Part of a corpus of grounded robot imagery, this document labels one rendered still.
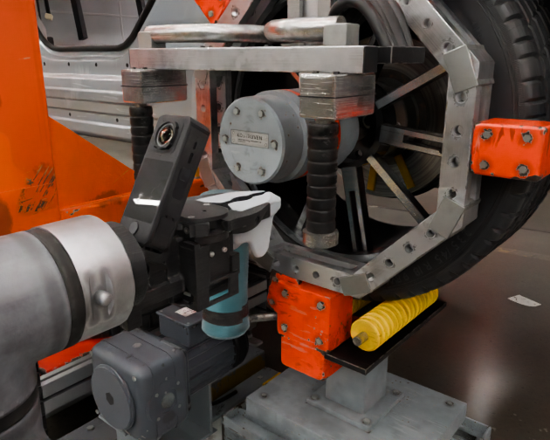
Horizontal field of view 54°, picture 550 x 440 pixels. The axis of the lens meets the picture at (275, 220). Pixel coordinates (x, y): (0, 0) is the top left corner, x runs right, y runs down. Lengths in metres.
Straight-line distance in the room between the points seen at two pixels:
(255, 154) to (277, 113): 0.07
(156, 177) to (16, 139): 0.63
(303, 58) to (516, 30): 0.32
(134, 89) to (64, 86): 0.92
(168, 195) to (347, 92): 0.27
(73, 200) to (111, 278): 0.77
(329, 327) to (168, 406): 0.38
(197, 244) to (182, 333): 0.75
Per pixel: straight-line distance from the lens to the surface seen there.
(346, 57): 0.64
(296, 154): 0.78
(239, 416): 1.37
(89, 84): 1.64
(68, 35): 3.42
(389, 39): 0.68
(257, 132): 0.78
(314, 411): 1.26
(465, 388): 1.82
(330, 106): 0.61
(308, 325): 1.00
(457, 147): 0.79
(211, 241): 0.47
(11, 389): 0.39
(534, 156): 0.76
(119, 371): 1.13
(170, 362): 1.12
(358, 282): 0.91
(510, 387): 1.87
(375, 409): 1.26
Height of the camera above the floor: 0.97
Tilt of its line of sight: 17 degrees down
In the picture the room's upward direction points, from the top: straight up
